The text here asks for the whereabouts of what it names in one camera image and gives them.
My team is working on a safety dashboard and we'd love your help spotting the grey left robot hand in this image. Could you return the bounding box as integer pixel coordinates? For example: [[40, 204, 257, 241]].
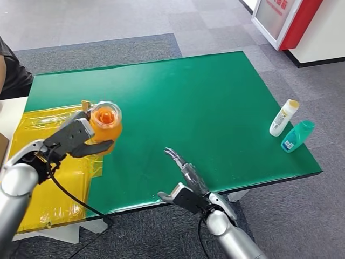
[[42, 111, 115, 160]]

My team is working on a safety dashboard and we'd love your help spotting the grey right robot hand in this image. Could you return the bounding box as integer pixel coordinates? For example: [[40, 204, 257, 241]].
[[157, 147, 217, 215]]

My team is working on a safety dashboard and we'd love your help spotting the orange bottle with clear cap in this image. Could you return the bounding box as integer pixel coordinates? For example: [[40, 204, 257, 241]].
[[88, 100, 124, 157]]

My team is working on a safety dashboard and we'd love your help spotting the white bottle with yellow cap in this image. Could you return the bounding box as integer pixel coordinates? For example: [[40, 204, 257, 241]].
[[269, 99, 301, 138]]

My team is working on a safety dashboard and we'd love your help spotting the teal translucent bottle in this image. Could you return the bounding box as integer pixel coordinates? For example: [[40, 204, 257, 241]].
[[281, 120, 316, 154]]

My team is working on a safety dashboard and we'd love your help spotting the yellow tape-wrapped cardboard box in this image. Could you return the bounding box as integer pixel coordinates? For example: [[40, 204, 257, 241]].
[[8, 99, 104, 235]]

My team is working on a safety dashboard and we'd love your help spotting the white table foot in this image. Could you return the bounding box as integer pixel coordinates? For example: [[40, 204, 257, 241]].
[[12, 218, 109, 245], [227, 189, 250, 204]]

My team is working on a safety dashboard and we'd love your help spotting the white side table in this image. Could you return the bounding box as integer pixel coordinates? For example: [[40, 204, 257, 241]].
[[0, 96, 29, 172]]

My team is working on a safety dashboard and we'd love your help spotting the green table mat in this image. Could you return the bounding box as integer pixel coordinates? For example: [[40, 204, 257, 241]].
[[23, 50, 323, 219]]

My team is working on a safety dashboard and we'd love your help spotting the brown cardboard piece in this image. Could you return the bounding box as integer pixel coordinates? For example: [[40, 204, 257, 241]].
[[0, 132, 10, 169]]

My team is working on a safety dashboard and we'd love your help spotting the person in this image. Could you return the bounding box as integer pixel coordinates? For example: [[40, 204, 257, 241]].
[[0, 36, 35, 101]]

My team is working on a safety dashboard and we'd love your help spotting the red and white sign stand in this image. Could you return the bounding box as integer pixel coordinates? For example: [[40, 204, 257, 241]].
[[251, 0, 324, 51]]

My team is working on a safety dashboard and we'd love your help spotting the white cabinet with black base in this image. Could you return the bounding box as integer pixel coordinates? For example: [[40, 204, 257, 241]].
[[282, 0, 345, 69]]

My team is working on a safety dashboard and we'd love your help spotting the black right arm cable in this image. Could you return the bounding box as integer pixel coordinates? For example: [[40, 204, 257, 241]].
[[197, 214, 211, 259]]

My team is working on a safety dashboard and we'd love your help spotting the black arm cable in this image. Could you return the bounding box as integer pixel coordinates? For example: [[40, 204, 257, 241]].
[[45, 152, 114, 259], [197, 214, 211, 259]]

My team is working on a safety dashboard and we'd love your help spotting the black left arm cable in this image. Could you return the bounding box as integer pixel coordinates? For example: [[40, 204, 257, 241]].
[[45, 152, 114, 259]]

